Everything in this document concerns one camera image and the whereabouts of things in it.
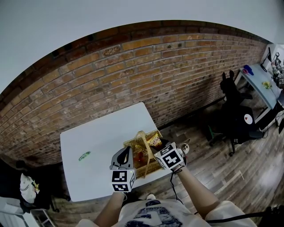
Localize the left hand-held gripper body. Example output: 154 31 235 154
108 165 136 193

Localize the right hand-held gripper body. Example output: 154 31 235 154
154 139 188 172

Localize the orange red snack packet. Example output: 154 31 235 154
133 144 151 164

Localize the two-tier wicker basket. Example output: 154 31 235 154
123 130 166 179

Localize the yellow snack packet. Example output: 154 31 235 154
148 135 162 147

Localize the green candy stick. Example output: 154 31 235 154
78 151 91 162

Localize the person's right forearm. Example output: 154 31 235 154
175 166 220 220

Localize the person's left forearm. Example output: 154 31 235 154
94 192 126 224

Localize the white printed shirt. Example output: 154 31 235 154
77 198 258 227

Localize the green metal stand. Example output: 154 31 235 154
207 125 225 147

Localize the black chair with round sticker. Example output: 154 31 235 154
208 70 264 157

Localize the black jacket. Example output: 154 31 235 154
221 70 242 105

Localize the white cloth bag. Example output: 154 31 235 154
20 172 37 204

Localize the black mesh office chair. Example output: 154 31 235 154
0 155 71 213

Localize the light blue desk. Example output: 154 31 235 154
235 63 284 131

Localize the blue plastic item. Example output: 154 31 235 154
242 64 255 76

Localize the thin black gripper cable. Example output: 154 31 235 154
170 169 185 204

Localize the thick black cable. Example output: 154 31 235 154
206 207 284 223

